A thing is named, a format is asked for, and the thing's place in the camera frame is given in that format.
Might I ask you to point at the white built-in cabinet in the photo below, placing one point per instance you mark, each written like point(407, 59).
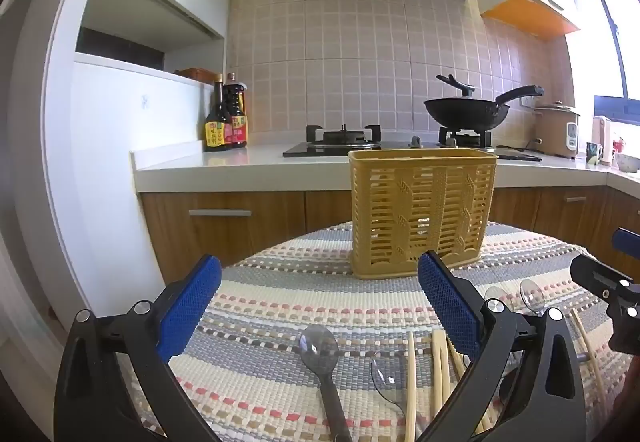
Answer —
point(120, 132)

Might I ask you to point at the slim dark sauce bottle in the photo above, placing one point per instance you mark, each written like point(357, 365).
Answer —
point(215, 122)

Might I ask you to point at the white bowl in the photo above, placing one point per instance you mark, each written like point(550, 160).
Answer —
point(630, 163)

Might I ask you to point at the striped woven table mat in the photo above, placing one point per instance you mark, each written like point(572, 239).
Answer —
point(280, 302)

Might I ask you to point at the yellow plastic utensil basket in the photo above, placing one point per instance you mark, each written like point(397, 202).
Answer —
point(400, 202)

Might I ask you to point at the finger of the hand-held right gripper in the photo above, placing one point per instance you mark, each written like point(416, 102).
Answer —
point(627, 241)
point(600, 279)

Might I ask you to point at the large red-capped sauce bottle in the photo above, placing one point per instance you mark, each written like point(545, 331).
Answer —
point(237, 117)

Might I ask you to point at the black gas stove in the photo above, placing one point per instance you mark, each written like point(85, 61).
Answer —
point(320, 150)

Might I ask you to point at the white kettle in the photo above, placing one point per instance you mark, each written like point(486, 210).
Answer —
point(602, 137)

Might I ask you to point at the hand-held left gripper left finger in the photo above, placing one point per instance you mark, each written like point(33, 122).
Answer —
point(192, 307)

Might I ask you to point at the dark-framed window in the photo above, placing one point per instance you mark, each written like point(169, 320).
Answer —
point(625, 102)

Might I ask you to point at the brown wooden box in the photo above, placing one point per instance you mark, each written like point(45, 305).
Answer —
point(197, 74)

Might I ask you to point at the black wok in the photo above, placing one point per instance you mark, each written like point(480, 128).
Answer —
point(465, 114)

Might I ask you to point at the dark green cup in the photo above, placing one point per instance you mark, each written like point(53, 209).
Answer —
point(595, 153)

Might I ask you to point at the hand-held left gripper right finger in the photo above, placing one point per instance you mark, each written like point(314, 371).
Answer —
point(447, 302)

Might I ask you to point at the beige rice cooker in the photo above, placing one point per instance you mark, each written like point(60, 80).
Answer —
point(552, 132)

